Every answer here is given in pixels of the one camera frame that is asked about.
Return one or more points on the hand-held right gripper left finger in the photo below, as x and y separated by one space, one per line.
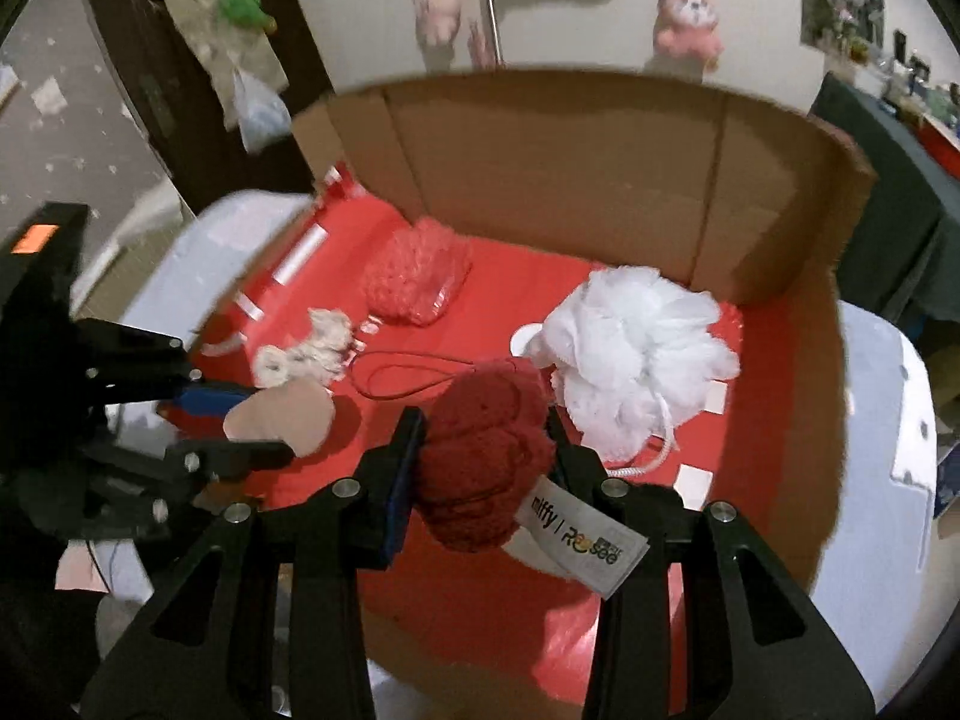
397 487

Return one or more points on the pale pink plush toy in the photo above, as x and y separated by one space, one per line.
439 4

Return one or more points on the dark green cloth covered desk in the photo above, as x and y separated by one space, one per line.
892 187

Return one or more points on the light blue fleece blanket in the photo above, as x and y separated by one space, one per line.
877 390

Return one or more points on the beige powder puff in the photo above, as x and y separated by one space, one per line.
292 409

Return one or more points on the wall photo collage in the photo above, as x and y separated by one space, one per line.
840 15

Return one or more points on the cardboard box with red inside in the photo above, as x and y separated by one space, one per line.
562 165

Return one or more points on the cream crochet scrunchie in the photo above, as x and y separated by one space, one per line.
300 356

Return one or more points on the coral bath sponge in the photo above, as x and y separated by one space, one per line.
412 270

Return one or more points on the beige hanging organizer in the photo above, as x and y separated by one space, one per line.
202 37

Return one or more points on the green plush toy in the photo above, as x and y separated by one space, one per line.
244 6

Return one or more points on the white mesh bath pouf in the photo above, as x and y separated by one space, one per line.
637 345

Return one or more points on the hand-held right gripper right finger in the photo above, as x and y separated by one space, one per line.
581 465

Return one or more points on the row of desk knickknacks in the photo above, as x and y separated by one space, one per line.
926 90

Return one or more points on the dark wooden door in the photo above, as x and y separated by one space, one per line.
150 90

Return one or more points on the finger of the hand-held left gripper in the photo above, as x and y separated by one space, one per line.
214 399
240 456

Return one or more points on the makeup brush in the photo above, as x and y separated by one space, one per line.
491 15

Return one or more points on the red knitted scrunchie with label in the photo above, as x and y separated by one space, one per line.
480 450

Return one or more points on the bright pink plush toy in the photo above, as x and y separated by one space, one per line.
686 22

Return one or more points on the clear plastic bag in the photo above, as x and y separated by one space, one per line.
261 116

